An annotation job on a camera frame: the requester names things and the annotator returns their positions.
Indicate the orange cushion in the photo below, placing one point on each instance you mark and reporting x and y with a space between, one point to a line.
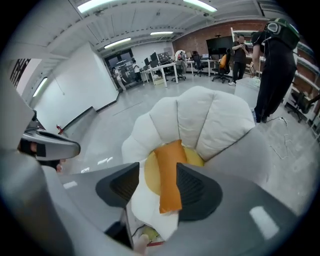
170 175

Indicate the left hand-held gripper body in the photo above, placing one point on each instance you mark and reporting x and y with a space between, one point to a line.
27 147

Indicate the ceiling light tube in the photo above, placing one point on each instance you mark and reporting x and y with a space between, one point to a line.
161 33
200 4
95 5
40 87
117 43

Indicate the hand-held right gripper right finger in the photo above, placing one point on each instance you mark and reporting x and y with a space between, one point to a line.
197 192

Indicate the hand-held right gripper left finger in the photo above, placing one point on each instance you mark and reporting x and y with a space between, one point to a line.
117 185

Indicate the black office chair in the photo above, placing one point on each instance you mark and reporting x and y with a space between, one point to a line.
198 62
300 102
178 70
223 70

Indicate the large black wall screen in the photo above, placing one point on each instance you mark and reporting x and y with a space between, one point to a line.
220 46

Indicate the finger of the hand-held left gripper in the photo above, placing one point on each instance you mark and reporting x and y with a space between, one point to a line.
62 147

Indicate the white flower-shaped floor chair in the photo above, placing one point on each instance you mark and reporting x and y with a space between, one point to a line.
212 120

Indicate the black desk monitor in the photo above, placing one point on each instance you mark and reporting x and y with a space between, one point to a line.
153 61

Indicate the green and black backpack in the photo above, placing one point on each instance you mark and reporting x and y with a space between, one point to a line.
285 32

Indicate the white desk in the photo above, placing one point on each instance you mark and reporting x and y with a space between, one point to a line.
160 67

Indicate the white shelf rack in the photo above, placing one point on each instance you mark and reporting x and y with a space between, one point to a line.
310 82

